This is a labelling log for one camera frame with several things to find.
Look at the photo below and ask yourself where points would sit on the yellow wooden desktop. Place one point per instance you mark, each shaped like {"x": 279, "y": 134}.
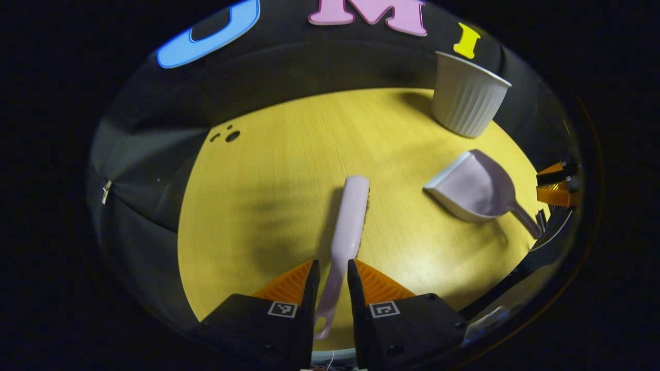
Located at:
{"x": 289, "y": 180}

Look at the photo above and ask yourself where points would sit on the black backdrop cloth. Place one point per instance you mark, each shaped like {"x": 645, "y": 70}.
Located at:
{"x": 154, "y": 154}

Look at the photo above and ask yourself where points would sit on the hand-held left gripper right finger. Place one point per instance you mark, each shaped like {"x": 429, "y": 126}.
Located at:
{"x": 358, "y": 319}

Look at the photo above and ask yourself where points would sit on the white ribbed garbage bin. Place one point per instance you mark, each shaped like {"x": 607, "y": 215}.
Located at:
{"x": 466, "y": 98}

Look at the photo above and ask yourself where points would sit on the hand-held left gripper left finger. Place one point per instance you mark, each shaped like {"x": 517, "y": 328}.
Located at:
{"x": 309, "y": 319}

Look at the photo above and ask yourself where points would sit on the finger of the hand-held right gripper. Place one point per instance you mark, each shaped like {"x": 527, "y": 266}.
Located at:
{"x": 554, "y": 178}
{"x": 553, "y": 196}

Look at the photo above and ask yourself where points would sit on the pale pink dustpan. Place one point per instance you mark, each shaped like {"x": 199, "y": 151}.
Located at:
{"x": 474, "y": 185}

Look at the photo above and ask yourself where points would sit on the white clip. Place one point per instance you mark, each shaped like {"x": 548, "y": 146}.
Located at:
{"x": 106, "y": 191}

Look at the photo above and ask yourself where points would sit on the small pale pink broom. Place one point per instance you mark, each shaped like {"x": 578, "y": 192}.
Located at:
{"x": 350, "y": 221}

